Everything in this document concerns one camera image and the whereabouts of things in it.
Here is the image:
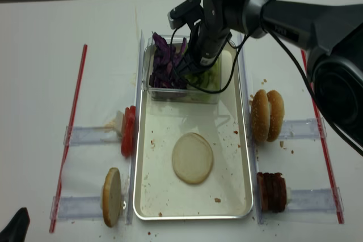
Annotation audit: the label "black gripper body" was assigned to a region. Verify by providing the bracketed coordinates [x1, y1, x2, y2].
[175, 20, 231, 77]

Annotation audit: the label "green lettuce leaves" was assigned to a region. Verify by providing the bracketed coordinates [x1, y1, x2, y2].
[185, 60, 221, 94]

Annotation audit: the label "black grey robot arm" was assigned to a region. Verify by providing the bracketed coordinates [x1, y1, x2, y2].
[168, 0, 362, 143]

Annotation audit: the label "red tomato slices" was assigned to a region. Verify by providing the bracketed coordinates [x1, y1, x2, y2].
[121, 105, 136, 158]

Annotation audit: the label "stack of meat patties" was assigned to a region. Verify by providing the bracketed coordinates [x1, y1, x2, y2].
[257, 172, 287, 213]

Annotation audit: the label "clear plastic salad box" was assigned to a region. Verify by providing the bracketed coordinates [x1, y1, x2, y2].
[142, 37, 222, 104]

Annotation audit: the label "purple cabbage shreds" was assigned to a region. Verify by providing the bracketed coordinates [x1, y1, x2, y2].
[149, 32, 187, 90]

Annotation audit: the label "sesame bun left half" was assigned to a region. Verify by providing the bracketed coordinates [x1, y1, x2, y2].
[251, 89, 271, 142]

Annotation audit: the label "sesame bun half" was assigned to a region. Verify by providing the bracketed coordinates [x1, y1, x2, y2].
[267, 90, 285, 142]
[251, 89, 271, 142]

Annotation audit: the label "sesame bun right half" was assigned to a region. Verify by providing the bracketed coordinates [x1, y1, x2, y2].
[267, 90, 285, 142]

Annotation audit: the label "flat bun bottom on tray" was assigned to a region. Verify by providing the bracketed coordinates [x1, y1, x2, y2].
[172, 133, 214, 185]

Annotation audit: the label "white metal tray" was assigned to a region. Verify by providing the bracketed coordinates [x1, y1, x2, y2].
[133, 46, 254, 220]

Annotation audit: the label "clear holder upper right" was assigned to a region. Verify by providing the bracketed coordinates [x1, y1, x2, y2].
[277, 118, 327, 139]

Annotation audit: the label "clear holder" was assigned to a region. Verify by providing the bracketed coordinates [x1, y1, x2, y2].
[50, 186, 127, 221]
[285, 187, 344, 213]
[69, 111, 125, 146]
[277, 118, 327, 139]

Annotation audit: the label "left red straw strip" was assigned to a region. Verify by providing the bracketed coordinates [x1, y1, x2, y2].
[49, 44, 88, 233]

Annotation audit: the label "red straw strip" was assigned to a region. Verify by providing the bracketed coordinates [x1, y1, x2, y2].
[49, 44, 88, 233]
[300, 49, 345, 224]

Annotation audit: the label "clear holder upper left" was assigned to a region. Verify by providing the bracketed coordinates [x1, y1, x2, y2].
[69, 111, 125, 146]

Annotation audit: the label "upright bun slice left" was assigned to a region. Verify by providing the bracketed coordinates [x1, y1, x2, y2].
[102, 167, 122, 228]

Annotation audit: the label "clear holder lower right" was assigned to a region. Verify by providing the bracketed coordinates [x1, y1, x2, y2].
[285, 187, 344, 213]

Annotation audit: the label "clear holder lower left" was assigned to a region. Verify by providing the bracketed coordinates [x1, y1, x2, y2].
[50, 186, 127, 221]

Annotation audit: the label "right red straw strip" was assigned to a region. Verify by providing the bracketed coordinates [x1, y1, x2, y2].
[300, 49, 345, 224]

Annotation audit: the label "black object bottom left corner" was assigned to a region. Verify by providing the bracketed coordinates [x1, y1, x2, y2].
[0, 207, 30, 242]

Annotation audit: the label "right clear vertical rail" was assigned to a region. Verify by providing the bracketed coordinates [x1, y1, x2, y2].
[237, 34, 265, 226]

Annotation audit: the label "clear vertical rail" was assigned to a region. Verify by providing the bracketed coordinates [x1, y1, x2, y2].
[125, 31, 145, 225]
[237, 34, 265, 226]

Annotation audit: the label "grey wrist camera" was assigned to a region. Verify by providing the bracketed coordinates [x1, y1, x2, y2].
[167, 0, 204, 31]

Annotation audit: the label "left clear vertical rail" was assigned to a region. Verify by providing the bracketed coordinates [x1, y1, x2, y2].
[125, 31, 145, 225]

